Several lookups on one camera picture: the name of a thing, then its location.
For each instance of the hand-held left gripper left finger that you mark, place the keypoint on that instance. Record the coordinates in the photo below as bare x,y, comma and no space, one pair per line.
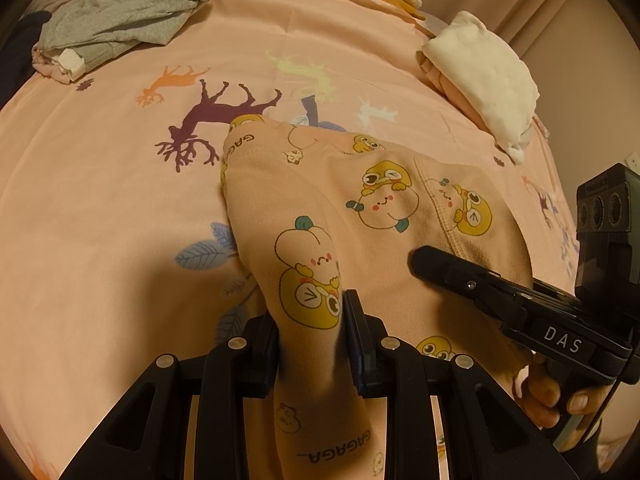
267,360

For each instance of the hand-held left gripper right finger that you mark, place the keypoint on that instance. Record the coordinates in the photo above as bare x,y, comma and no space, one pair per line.
356,350

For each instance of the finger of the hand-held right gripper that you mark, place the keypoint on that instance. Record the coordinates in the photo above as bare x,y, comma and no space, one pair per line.
450,272

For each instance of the pink cartoon print pants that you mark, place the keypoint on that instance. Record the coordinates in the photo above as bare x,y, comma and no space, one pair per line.
325,210

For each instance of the person's right hand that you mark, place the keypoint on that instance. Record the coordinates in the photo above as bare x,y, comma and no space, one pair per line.
540,395

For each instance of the pink folded garment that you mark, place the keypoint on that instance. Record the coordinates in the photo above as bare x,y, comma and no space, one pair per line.
452,92

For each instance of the white folded garment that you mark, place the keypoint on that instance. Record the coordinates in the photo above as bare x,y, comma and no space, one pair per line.
485,70

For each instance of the pink deer print bed sheet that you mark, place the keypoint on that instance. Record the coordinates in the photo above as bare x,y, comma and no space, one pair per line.
125,185

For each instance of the pink pleated curtain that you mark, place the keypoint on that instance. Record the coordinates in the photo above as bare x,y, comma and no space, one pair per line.
540,0

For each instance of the pale pink garment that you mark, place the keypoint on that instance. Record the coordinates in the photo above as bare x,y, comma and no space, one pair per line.
47,67

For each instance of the grey garment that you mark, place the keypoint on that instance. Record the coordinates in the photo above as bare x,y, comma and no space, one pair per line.
125,10

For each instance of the dark navy garment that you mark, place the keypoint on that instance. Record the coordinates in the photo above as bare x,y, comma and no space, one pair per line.
22,35

